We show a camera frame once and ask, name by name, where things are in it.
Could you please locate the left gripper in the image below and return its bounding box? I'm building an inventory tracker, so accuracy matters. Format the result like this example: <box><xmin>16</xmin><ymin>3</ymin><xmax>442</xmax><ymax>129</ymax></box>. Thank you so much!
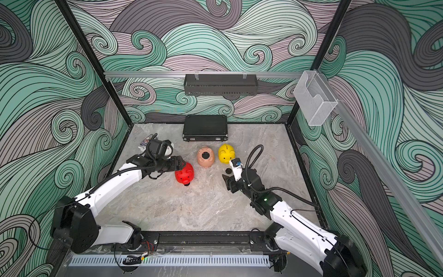
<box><xmin>155</xmin><ymin>156</ymin><xmax>186</xmax><ymax>173</ymax></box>

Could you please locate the red piggy bank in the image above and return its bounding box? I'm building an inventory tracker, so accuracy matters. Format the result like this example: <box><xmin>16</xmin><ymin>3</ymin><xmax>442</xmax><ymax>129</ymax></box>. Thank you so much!
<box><xmin>175</xmin><ymin>163</ymin><xmax>195</xmax><ymax>187</ymax></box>

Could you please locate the pink piggy bank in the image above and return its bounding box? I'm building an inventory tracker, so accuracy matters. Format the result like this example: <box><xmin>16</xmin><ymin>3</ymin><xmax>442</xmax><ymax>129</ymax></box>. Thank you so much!
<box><xmin>197</xmin><ymin>147</ymin><xmax>215</xmax><ymax>168</ymax></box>

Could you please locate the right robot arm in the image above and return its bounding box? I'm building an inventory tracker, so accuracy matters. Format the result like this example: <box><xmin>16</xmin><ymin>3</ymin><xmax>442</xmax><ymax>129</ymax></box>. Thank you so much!
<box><xmin>222</xmin><ymin>169</ymin><xmax>368</xmax><ymax>277</ymax></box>

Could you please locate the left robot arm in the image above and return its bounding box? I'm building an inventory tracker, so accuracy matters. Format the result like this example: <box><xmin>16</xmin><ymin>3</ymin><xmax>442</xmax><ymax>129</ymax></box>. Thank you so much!
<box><xmin>50</xmin><ymin>155</ymin><xmax>186</xmax><ymax>254</ymax></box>

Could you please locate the yellow piggy bank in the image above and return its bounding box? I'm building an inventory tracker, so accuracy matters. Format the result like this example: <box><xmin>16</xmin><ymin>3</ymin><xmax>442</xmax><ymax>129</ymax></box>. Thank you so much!
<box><xmin>218</xmin><ymin>144</ymin><xmax>236</xmax><ymax>164</ymax></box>

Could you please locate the black case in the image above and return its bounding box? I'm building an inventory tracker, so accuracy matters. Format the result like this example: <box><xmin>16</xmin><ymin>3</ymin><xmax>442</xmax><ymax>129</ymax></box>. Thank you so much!
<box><xmin>182</xmin><ymin>115</ymin><xmax>228</xmax><ymax>142</ymax></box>

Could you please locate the card box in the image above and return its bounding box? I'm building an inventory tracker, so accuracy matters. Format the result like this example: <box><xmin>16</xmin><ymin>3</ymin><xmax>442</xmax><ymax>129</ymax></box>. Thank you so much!
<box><xmin>140</xmin><ymin>134</ymin><xmax>154</xmax><ymax>146</ymax></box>

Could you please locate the clear plastic holder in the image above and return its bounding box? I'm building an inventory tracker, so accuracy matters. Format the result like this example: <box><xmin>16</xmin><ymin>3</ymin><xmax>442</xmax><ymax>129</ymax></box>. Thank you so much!
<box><xmin>294</xmin><ymin>70</ymin><xmax>338</xmax><ymax>126</ymax></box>

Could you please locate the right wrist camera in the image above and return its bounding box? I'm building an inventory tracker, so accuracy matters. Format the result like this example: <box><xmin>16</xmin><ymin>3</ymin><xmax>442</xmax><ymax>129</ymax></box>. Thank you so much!
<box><xmin>230</xmin><ymin>158</ymin><xmax>243</xmax><ymax>181</ymax></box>

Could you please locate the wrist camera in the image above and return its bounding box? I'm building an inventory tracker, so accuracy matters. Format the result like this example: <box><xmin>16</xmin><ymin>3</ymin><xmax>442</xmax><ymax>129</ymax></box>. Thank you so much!
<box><xmin>230</xmin><ymin>158</ymin><xmax>243</xmax><ymax>181</ymax></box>
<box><xmin>149</xmin><ymin>138</ymin><xmax>173</xmax><ymax>159</ymax></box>

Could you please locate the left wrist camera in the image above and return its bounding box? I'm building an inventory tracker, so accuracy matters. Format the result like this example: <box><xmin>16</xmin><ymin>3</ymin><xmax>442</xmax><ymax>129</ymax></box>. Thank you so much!
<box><xmin>149</xmin><ymin>138</ymin><xmax>173</xmax><ymax>159</ymax></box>

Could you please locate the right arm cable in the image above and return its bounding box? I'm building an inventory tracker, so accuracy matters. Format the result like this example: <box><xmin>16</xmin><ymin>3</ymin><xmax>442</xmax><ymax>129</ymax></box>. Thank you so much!
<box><xmin>243</xmin><ymin>144</ymin><xmax>319</xmax><ymax>208</ymax></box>

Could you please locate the white cable duct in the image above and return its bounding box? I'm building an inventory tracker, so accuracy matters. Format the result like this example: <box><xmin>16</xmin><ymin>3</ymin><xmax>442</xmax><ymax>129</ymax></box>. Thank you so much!
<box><xmin>68</xmin><ymin>255</ymin><xmax>271</xmax><ymax>267</ymax></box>

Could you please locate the black wall shelf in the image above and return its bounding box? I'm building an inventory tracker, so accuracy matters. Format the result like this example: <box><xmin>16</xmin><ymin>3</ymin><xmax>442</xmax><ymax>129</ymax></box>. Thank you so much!
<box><xmin>183</xmin><ymin>73</ymin><xmax>258</xmax><ymax>96</ymax></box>

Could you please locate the aluminium rail back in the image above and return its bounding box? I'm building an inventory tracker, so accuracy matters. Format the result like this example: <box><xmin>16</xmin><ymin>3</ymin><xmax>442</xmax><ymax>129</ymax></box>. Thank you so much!
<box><xmin>103</xmin><ymin>70</ymin><xmax>305</xmax><ymax>80</ymax></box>

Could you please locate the aluminium rail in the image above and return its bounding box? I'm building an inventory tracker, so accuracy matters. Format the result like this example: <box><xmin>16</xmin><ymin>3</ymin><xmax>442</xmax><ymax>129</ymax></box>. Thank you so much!
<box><xmin>103</xmin><ymin>70</ymin><xmax>305</xmax><ymax>80</ymax></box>
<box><xmin>316</xmin><ymin>71</ymin><xmax>443</xmax><ymax>265</ymax></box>

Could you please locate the aluminium rail right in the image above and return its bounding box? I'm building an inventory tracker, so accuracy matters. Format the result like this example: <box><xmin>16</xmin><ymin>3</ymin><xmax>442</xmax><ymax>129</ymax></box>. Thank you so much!
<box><xmin>316</xmin><ymin>71</ymin><xmax>443</xmax><ymax>265</ymax></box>

